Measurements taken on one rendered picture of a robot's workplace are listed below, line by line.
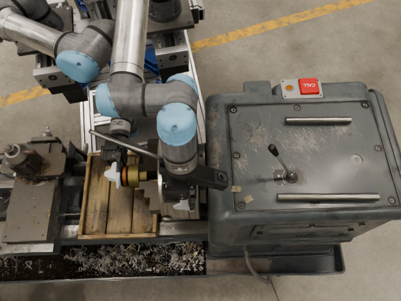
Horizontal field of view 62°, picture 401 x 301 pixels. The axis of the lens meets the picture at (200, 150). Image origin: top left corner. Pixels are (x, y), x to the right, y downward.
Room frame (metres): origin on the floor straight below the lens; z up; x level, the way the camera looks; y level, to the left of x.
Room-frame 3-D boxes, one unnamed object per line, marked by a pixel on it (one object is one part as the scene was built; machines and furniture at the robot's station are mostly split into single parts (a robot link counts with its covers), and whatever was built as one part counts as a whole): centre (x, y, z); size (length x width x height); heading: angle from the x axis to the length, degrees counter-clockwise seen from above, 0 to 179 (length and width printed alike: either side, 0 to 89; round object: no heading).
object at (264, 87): (0.64, -0.20, 1.24); 0.09 x 0.08 x 0.03; 89
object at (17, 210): (0.45, 0.65, 0.95); 0.43 x 0.17 x 0.05; 179
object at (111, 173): (0.43, 0.31, 1.10); 0.09 x 0.06 x 0.03; 178
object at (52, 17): (1.06, 0.61, 1.21); 0.15 x 0.15 x 0.10
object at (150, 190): (0.33, 0.16, 1.09); 0.12 x 0.11 x 0.05; 179
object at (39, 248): (0.44, 0.70, 0.90); 0.47 x 0.30 x 0.06; 179
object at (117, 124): (0.61, 0.30, 1.08); 0.08 x 0.05 x 0.08; 88
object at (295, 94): (0.63, -0.35, 1.23); 0.13 x 0.08 x 0.05; 89
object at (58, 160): (0.51, 0.62, 0.99); 0.20 x 0.10 x 0.05; 89
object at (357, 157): (0.43, -0.32, 1.06); 0.59 x 0.48 x 0.39; 89
